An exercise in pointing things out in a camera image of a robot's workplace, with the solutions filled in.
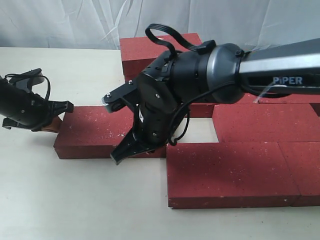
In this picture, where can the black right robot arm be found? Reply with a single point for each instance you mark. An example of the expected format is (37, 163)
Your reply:
(161, 94)

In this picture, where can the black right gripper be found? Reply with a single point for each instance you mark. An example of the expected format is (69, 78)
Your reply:
(151, 129)

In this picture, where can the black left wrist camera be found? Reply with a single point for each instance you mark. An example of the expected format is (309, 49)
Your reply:
(25, 81)

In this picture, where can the white wrinkled backdrop cloth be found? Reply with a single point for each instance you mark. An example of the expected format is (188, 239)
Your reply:
(100, 24)

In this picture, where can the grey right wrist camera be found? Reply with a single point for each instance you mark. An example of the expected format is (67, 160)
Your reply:
(125, 95)

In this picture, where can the chipped red brick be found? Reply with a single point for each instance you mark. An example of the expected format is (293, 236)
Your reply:
(201, 110)

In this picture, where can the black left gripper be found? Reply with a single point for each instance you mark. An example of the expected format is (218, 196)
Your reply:
(30, 111)

